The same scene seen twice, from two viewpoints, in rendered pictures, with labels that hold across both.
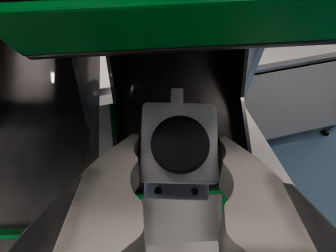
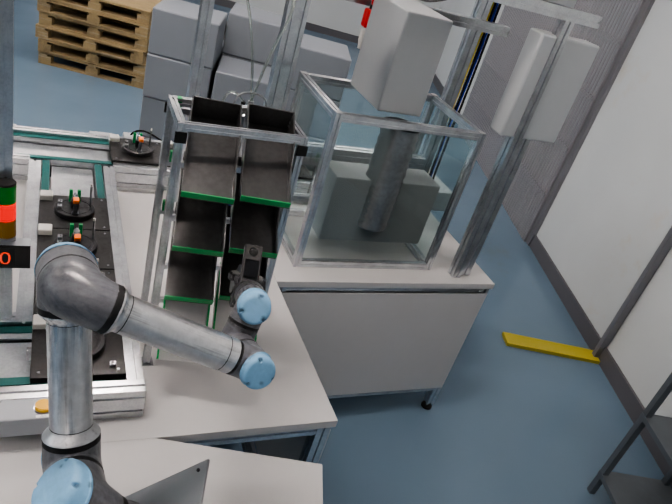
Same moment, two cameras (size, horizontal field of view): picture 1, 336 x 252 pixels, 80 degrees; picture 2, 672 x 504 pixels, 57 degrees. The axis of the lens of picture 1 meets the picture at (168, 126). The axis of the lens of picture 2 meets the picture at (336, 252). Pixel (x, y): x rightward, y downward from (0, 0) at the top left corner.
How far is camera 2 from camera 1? 1.61 m
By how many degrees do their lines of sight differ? 27
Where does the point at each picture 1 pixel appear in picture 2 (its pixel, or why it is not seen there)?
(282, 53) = (339, 275)
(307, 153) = (396, 429)
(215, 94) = not seen: hidden behind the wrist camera
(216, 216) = not seen: hidden behind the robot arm
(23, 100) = (187, 262)
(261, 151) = (295, 345)
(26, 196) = (188, 292)
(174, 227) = not seen: hidden behind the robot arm
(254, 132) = (293, 332)
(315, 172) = (402, 453)
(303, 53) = (359, 279)
